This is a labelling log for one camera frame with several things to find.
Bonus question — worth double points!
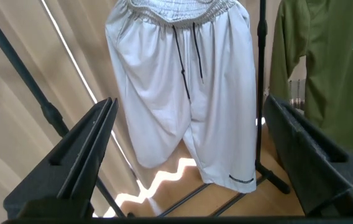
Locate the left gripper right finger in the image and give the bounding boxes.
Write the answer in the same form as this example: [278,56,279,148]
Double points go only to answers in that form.
[263,94,353,215]

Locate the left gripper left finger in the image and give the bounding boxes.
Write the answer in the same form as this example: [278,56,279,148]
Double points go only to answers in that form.
[2,97,119,218]

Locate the green garment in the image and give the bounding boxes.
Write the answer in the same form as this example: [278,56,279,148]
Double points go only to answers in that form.
[268,0,353,154]

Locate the pale grey shorts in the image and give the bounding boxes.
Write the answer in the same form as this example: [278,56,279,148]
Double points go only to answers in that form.
[104,0,257,194]

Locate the black clothes rack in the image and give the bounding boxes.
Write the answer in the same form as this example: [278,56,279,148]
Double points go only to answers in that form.
[0,0,291,218]

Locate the beige curtain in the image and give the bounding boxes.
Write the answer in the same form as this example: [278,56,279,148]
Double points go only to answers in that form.
[0,0,308,218]

